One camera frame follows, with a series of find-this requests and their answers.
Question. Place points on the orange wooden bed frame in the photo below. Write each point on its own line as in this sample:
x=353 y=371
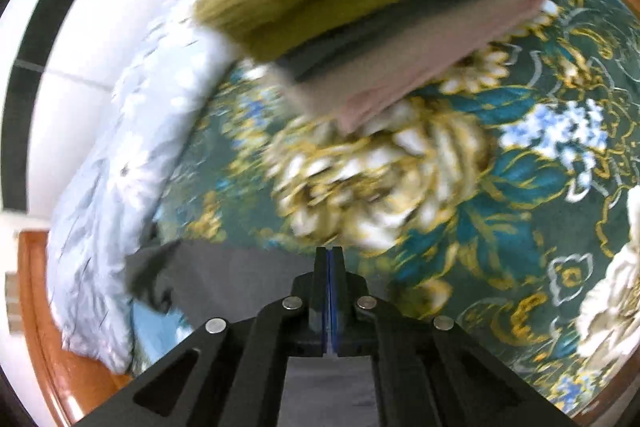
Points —
x=72 y=386

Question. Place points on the dark grey sweatpants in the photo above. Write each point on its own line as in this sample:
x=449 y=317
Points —
x=205 y=280

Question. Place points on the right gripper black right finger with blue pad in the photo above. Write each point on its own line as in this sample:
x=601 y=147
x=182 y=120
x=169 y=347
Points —
x=427 y=373

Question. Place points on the dark grey folded garment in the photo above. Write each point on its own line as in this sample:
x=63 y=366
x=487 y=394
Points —
x=302 y=61

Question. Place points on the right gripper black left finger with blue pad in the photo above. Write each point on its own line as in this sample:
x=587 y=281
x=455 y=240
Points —
x=228 y=374

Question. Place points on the beige folded garment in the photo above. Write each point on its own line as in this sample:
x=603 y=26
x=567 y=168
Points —
x=367 y=77

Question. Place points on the light blue floral duvet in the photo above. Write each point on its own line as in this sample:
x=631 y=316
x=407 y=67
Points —
x=105 y=213

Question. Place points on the teal floral bed blanket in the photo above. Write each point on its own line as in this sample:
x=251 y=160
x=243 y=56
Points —
x=502 y=194

